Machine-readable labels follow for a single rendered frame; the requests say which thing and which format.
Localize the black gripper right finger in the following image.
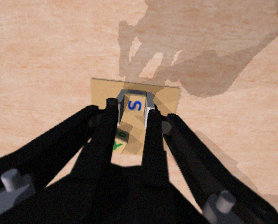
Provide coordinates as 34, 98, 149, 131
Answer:
134, 92, 278, 224

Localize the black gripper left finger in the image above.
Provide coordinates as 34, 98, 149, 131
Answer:
0, 89, 127, 224

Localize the tan flat mat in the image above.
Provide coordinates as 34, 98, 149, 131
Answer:
91, 79, 180, 156

